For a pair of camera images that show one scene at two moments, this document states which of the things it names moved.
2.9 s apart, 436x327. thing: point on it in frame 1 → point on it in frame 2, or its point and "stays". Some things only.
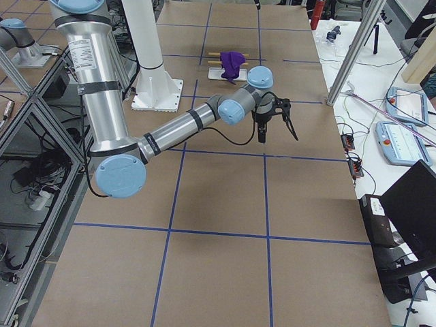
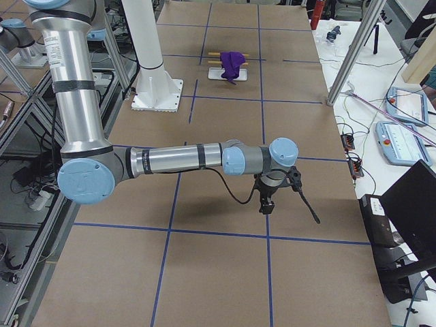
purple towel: x=231 y=62 stays
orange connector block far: x=347 y=141 stays
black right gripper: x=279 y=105 → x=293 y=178
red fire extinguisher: x=316 y=16 stays
